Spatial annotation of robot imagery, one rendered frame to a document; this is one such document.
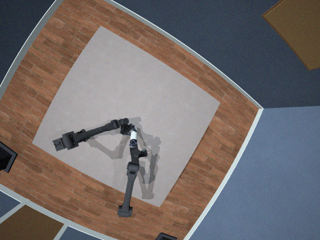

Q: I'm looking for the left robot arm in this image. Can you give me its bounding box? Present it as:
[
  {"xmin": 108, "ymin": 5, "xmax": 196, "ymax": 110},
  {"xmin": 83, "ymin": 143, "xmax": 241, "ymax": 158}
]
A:
[{"xmin": 52, "ymin": 118, "xmax": 130, "ymax": 151}]

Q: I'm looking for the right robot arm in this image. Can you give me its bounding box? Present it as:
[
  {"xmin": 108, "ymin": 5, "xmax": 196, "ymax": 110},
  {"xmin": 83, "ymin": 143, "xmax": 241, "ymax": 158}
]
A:
[{"xmin": 117, "ymin": 148, "xmax": 148, "ymax": 218}]

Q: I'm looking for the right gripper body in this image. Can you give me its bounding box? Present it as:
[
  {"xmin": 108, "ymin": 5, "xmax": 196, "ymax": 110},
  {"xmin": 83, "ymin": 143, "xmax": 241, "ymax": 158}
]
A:
[{"xmin": 130, "ymin": 144, "xmax": 138, "ymax": 157}]

